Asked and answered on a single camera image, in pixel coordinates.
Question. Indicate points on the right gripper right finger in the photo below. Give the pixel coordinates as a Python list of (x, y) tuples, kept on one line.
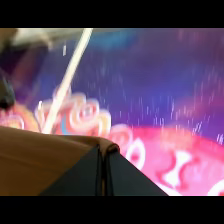
[(130, 180)]

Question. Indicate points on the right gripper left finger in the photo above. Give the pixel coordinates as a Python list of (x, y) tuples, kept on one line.
[(81, 178)]

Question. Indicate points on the brown garment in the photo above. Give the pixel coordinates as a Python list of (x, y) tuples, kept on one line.
[(36, 160)]

